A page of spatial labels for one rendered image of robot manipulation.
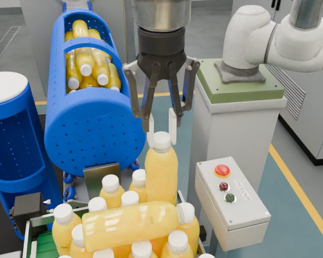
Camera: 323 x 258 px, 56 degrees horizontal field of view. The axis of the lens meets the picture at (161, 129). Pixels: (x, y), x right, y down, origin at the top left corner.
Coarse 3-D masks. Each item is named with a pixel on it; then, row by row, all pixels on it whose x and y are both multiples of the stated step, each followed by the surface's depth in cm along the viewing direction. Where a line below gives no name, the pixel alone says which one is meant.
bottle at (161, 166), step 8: (152, 152) 62; (160, 152) 61; (168, 152) 62; (152, 160) 62; (160, 160) 61; (168, 160) 62; (176, 160) 64; (152, 168) 62; (160, 168) 62; (168, 168) 62; (176, 168) 64; (152, 176) 64; (160, 176) 63; (168, 176) 63; (176, 176) 66; (152, 184) 65; (160, 184) 64; (168, 184) 65; (176, 184) 68; (152, 192) 67; (160, 192) 66; (168, 192) 66; (176, 192) 70; (152, 200) 68; (160, 200) 67; (168, 200) 68; (176, 200) 72
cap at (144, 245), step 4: (132, 244) 60; (136, 244) 60; (140, 244) 60; (144, 244) 60; (148, 244) 59; (132, 248) 59; (136, 248) 59; (140, 248) 59; (144, 248) 59; (148, 248) 59; (132, 252) 59; (136, 252) 58; (140, 252) 58; (144, 252) 58; (148, 252) 58; (136, 256) 58; (140, 256) 58; (144, 256) 58; (148, 256) 59
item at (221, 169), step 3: (219, 165) 77; (222, 165) 77; (225, 165) 77; (216, 168) 76; (219, 168) 76; (222, 168) 76; (225, 168) 76; (228, 168) 76; (216, 171) 75; (219, 171) 75; (222, 171) 75; (225, 171) 75; (228, 171) 75; (219, 174) 75; (222, 174) 75; (225, 174) 75
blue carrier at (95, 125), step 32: (64, 32) 126; (64, 64) 101; (64, 96) 84; (96, 96) 80; (128, 96) 112; (64, 128) 82; (96, 128) 84; (128, 128) 87; (64, 160) 88; (96, 160) 91; (128, 160) 94
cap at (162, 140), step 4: (156, 132) 63; (160, 132) 62; (164, 132) 62; (156, 136) 61; (160, 136) 61; (164, 136) 61; (168, 136) 61; (156, 140) 60; (160, 140) 60; (164, 140) 60; (168, 140) 60; (156, 144) 60; (160, 144) 60; (164, 144) 60; (168, 144) 61; (156, 148) 61; (160, 148) 61; (164, 148) 61
